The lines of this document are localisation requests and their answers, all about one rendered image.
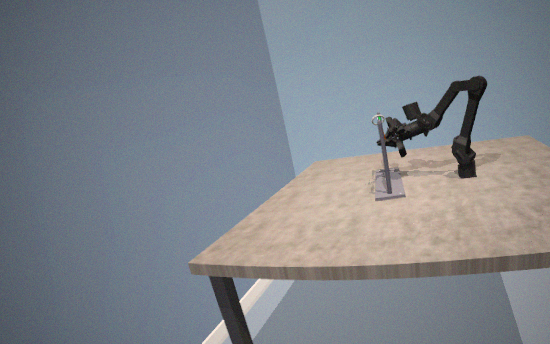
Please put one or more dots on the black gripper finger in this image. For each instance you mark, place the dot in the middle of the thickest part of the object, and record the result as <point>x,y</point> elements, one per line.
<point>388,142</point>
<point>387,135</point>

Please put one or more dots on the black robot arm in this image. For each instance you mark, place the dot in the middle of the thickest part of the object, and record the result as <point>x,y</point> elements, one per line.
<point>427,122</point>

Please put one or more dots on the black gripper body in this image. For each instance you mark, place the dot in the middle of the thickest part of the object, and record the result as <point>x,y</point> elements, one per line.
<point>399,142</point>

